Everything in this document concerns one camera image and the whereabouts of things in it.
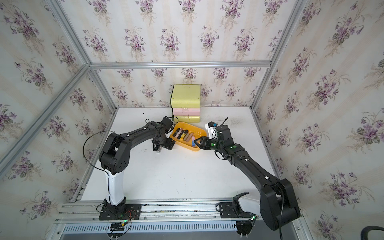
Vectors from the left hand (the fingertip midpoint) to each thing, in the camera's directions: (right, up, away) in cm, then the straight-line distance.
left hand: (168, 145), depth 96 cm
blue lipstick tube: (+17, +4, +2) cm, 17 cm away
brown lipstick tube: (+12, +6, +5) cm, 14 cm away
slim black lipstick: (+8, +7, +5) cm, 12 cm away
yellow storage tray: (+20, +10, +5) cm, 23 cm away
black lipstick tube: (+5, +9, +7) cm, 12 cm away
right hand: (+20, +5, -16) cm, 26 cm away
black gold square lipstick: (+11, +8, +5) cm, 14 cm away
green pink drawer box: (+12, +29, -1) cm, 32 cm away
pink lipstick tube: (+8, +11, +8) cm, 16 cm away
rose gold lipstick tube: (+14, +5, +4) cm, 16 cm away
